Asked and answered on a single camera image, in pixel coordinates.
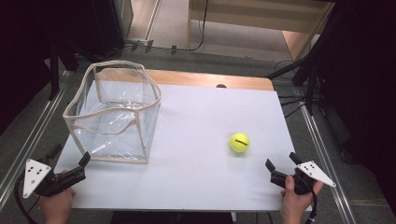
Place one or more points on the black curtain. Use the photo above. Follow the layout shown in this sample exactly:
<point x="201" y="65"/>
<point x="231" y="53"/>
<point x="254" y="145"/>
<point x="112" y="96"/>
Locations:
<point x="37" y="37"/>
<point x="364" y="77"/>

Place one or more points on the person's left hand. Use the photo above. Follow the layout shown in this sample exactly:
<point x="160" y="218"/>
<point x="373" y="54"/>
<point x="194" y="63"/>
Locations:
<point x="57" y="207"/>

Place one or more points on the clear plastic box beige trim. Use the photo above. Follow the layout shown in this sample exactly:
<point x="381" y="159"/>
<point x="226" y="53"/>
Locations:
<point x="112" y="112"/>

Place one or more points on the white table mat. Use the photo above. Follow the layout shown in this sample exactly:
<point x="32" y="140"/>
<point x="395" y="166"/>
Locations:
<point x="199" y="130"/>

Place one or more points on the black stand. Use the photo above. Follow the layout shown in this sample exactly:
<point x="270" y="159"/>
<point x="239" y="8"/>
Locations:
<point x="55" y="68"/>
<point x="306" y="77"/>

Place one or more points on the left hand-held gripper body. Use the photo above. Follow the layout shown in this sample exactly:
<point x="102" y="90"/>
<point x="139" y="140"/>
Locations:
<point x="37" y="175"/>

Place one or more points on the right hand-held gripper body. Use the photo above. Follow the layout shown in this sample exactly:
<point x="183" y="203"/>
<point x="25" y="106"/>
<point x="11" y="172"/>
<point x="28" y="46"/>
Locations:
<point x="306" y="179"/>

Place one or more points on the yellow tennis ball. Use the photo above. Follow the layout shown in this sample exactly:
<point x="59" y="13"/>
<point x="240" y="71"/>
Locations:
<point x="239" y="142"/>

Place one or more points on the metal floor rail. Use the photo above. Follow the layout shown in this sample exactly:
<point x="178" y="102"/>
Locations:
<point x="31" y="137"/>
<point x="323" y="155"/>

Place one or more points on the person's right hand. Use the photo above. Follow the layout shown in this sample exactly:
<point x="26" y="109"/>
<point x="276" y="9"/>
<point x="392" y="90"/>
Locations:
<point x="295" y="207"/>

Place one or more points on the wooden table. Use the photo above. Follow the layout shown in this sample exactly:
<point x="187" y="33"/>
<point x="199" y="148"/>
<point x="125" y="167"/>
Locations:
<point x="199" y="79"/>

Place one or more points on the light wooden desk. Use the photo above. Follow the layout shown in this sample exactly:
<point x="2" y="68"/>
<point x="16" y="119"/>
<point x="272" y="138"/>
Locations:
<point x="258" y="18"/>

